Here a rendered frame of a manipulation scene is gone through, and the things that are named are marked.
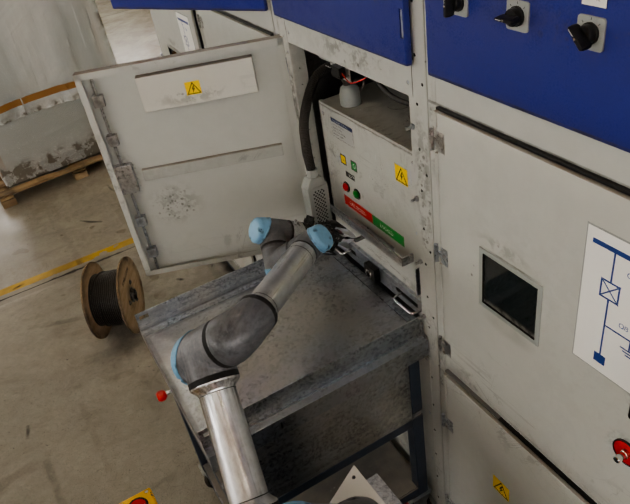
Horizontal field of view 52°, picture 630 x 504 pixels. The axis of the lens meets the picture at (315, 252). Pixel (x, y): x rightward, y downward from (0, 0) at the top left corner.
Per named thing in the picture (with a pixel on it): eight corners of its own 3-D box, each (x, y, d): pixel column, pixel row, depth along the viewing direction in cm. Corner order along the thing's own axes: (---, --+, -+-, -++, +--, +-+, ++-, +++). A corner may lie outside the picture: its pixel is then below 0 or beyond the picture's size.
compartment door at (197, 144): (148, 265, 235) (76, 68, 192) (318, 233, 236) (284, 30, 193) (146, 276, 229) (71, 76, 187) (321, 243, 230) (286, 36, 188)
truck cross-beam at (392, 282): (428, 322, 185) (427, 307, 182) (332, 241, 226) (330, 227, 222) (442, 315, 187) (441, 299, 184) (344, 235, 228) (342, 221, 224)
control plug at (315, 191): (314, 229, 208) (306, 182, 198) (307, 223, 212) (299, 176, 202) (335, 220, 211) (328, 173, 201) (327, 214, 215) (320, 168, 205)
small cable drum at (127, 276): (140, 349, 325) (115, 288, 303) (98, 355, 326) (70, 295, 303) (151, 299, 358) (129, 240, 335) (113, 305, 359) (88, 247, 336)
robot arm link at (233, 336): (229, 318, 129) (317, 211, 168) (196, 336, 136) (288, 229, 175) (265, 360, 132) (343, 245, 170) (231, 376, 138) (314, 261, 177)
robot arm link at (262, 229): (249, 250, 178) (244, 223, 182) (283, 253, 185) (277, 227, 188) (263, 238, 173) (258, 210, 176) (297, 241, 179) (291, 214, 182)
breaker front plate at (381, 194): (422, 305, 185) (413, 157, 158) (335, 233, 221) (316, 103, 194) (425, 303, 185) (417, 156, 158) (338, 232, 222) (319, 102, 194)
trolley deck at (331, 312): (214, 472, 163) (208, 458, 160) (143, 338, 209) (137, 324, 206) (429, 355, 185) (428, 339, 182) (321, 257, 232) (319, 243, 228)
